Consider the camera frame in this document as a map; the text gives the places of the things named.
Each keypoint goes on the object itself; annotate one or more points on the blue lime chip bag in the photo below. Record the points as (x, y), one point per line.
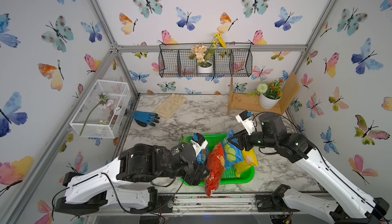
(232, 154)

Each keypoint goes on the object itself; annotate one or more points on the green plastic basket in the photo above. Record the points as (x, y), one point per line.
(229, 176)

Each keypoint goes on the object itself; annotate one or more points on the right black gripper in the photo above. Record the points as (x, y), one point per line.
(241, 141)

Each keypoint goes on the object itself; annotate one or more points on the white wire mesh box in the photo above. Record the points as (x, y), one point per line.
(102, 110)

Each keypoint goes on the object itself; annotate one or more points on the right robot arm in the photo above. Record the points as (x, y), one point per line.
(350, 205)

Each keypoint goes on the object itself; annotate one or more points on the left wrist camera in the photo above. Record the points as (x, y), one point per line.
(198, 142)

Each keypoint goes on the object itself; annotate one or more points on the wooden corner shelf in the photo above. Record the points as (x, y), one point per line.
(240, 101)

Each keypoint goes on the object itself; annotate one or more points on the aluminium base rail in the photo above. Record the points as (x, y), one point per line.
(246, 203)

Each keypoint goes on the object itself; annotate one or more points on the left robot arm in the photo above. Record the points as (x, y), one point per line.
(105, 187)

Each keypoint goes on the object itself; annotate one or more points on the white pot beige flowers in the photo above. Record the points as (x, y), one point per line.
(198, 55)

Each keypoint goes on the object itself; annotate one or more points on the green chip bag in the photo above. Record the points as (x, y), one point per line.
(182, 140)

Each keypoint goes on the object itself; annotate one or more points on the yellow artificial flower sprig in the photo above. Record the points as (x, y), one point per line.
(216, 43)

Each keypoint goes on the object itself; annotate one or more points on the black wire wall basket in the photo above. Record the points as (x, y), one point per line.
(235, 61)

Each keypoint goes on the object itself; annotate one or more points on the red chip bag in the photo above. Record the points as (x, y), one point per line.
(216, 165)

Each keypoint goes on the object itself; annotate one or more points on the white pot green plant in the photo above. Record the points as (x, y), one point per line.
(269, 93)

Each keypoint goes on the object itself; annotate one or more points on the yellow chip bag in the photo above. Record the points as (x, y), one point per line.
(249, 161)

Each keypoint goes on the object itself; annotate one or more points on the blue tomato chip bag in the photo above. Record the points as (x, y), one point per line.
(202, 157)

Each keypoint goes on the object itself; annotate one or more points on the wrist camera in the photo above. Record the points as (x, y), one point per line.
(198, 142)
(246, 119)

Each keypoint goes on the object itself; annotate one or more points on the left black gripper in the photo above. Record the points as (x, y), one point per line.
(194, 176)

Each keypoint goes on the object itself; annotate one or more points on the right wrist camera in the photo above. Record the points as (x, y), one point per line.
(246, 119)

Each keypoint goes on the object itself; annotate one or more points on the pink artificial flower stem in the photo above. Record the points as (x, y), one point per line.
(103, 102)

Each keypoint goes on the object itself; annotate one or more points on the beige work glove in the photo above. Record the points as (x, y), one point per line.
(170, 106)

